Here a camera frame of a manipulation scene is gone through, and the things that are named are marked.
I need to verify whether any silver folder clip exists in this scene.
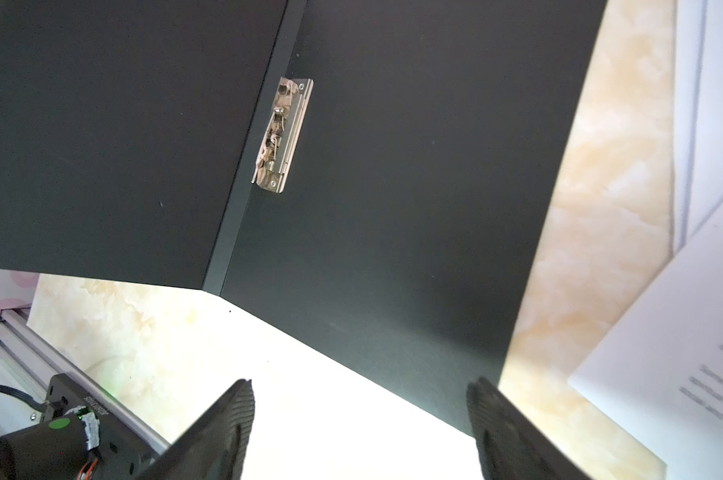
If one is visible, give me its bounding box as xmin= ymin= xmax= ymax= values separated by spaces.
xmin=252 ymin=78 xmax=314 ymax=194

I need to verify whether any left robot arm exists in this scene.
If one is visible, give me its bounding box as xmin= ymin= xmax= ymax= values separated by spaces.
xmin=0 ymin=374 xmax=162 ymax=479

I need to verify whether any blue folder with black inside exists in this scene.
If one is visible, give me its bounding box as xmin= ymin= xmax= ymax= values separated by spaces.
xmin=0 ymin=1 xmax=605 ymax=432

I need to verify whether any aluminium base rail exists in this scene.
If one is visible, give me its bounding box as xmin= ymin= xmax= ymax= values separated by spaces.
xmin=0 ymin=308 xmax=168 ymax=459

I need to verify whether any printed paper sheet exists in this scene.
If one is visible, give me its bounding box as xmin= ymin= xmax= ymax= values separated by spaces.
xmin=569 ymin=204 xmax=723 ymax=479
xmin=673 ymin=1 xmax=723 ymax=252

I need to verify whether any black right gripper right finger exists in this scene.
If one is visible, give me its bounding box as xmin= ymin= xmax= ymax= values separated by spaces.
xmin=467 ymin=377 xmax=589 ymax=480

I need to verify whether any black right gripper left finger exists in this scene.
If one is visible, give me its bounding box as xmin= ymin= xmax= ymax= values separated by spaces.
xmin=137 ymin=379 xmax=255 ymax=480

